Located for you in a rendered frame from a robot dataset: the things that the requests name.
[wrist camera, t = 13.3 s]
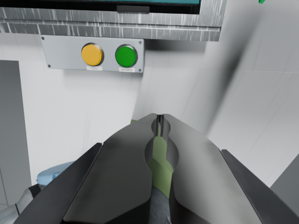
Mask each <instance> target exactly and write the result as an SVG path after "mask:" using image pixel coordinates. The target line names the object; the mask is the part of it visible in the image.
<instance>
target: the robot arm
mask: <svg viewBox="0 0 299 224"><path fill-rule="evenodd" d="M158 126H159V129H160V137H163V139H164V140H165V142H166V143H167V150H166V160H167V161H168V162H169V163H170V165H171V166H172V168H173V170H174V171H173V173H172V178H171V185H170V195H169V199H168V198H167V197H166V195H165V194H164V193H163V192H162V191H160V190H159V189H158V188H157V187H155V186H153V185H152V176H153V174H152V171H151V170H150V168H149V167H148V165H147V164H148V163H149V162H150V161H151V160H152V158H153V144H154V139H155V137H156V136H158ZM36 181H37V184H35V185H33V186H31V187H29V188H27V189H25V191H24V193H23V194H22V196H21V198H20V199H19V201H18V202H17V203H15V204H14V205H12V206H10V207H8V208H6V209H4V210H2V211H0V224H299V217H298V216H297V215H296V213H295V212H294V211H293V210H292V209H291V208H290V207H289V206H288V205H287V204H286V203H285V202H284V201H283V200H282V199H281V198H280V197H279V196H278V195H277V194H276V193H275V192H273V191H272V190H271V189H270V188H269V187H268V186H267V185H266V184H264V183H263V182H262V181H261V180H260V179H259V178H258V177H257V176H256V175H255V174H254V173H252V172H251V171H250V170H249V169H248V168H247V167H246V166H245V165H243V164H242V163H241V162H240V161H239V160H238V159H237V158H235V157H234V156H233V155H232V154H231V153H230V152H229V151H228V150H226V149H219V148H218V147H217V146H216V145H215V144H214V143H213V142H212V141H210V140H209V139H208V138H207V137H206V136H204V135H203V134H202V133H200V132H199V131H197V130H196V129H194V128H192V127H191V126H189V125H187V124H185V123H184V122H182V121H180V120H179V119H177V118H175V117H174V116H172V115H170V114H161V115H157V114H156V113H151V114H148V115H146V116H145V117H143V118H141V119H139V120H137V121H135V122H133V123H131V124H129V125H127V126H125V127H123V128H122V129H120V130H118V131H117V132H115V133H114V134H113V135H111V136H110V137H109V138H108V139H107V140H105V141H104V142H103V143H98V142H97V143H96V144H95V145H93V146H92V147H91V148H90V149H89V150H88V151H86V152H85V153H84V154H83V155H82V156H80V157H79V158H78V159H77V160H75V161H71V162H67V163H63V164H60V165H57V166H54V167H51V168H48V169H47V170H43V171H42V172H40V173H39V174H38V175H37V180H36Z"/></svg>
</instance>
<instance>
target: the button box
mask: <svg viewBox="0 0 299 224"><path fill-rule="evenodd" d="M40 39H41V42H42V47H43V50H44V56H45V59H46V64H47V67H48V68H49V69H68V70H87V71H108V72H136V73H143V71H144V67H145V39H139V38H117V37H95V36H64V35H42V34H41V35H40ZM91 44H92V45H95V46H97V47H98V48H99V49H100V50H101V52H102V60H101V62H100V63H99V64H97V65H89V64H87V63H86V62H85V61H84V60H83V58H82V54H81V53H82V50H83V48H84V47H85V46H87V45H91ZM123 46H129V47H131V48H132V49H133V50H134V51H135V53H136V60H135V62H134V64H133V65H132V66H129V67H123V66H121V65H120V64H119V63H118V61H117V59H116V53H117V51H118V50H119V49H120V48H121V47H123Z"/></svg>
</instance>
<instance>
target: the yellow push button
mask: <svg viewBox="0 0 299 224"><path fill-rule="evenodd" d="M81 54H82V58H83V60H84V61H85V62H86V63H87V64H89V65H97V64H99V63H100V62H101V60H102V52H101V50H100V49H99V48H98V47H97V46H95V45H92V44H91V45H87V46H85V47H84V48H83V50H82V53H81Z"/></svg>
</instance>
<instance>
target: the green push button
mask: <svg viewBox="0 0 299 224"><path fill-rule="evenodd" d="M116 59H117V61H118V63H119V64H120V65H121V66H123V67H129V66H132V65H133V64H134V62H135V60H136V53H135V51H134V50H133V49H132V48H131V47H129V46H123V47H121V48H120V49H119V50H118V51H117V53H116Z"/></svg>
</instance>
